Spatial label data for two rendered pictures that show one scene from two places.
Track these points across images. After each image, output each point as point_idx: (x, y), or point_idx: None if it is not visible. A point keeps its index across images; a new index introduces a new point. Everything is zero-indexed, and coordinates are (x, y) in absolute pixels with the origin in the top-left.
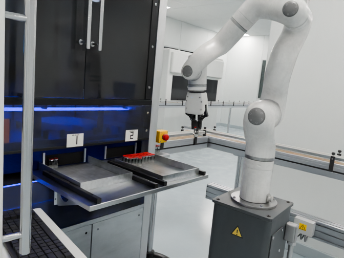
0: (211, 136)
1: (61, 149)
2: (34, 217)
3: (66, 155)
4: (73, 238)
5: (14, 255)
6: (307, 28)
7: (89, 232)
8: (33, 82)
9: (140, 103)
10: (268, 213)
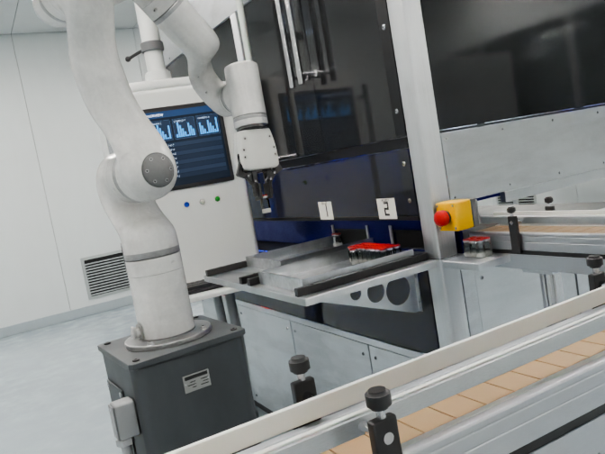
0: None
1: (346, 223)
2: None
3: (353, 232)
4: (352, 351)
5: None
6: (59, 4)
7: (366, 355)
8: None
9: (387, 147)
10: (116, 344)
